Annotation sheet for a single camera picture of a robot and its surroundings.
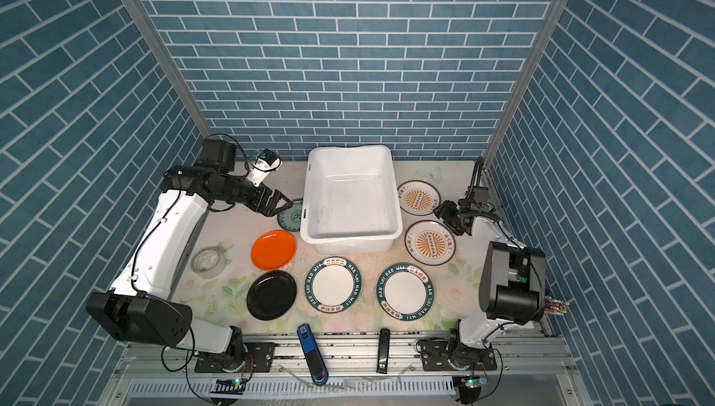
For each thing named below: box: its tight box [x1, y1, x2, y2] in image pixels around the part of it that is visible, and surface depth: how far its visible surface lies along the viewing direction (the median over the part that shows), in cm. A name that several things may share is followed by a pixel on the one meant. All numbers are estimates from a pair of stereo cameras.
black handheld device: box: [376, 327, 391, 375], surface depth 74 cm
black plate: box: [246, 270, 297, 322], surface depth 86 cm
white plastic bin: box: [299, 145, 404, 256], surface depth 107 cm
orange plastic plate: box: [250, 230, 297, 271], surface depth 96 cm
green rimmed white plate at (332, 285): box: [304, 256, 363, 314], surface depth 88 cm
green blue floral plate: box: [277, 198, 304, 232], surface depth 104 cm
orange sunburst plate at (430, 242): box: [404, 219, 457, 267], surface depth 98 cm
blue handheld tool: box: [296, 323, 329, 387], surface depth 75 cm
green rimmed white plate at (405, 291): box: [376, 262, 435, 322], surface depth 88 cm
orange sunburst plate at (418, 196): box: [396, 179, 442, 217], surface depth 111 cm
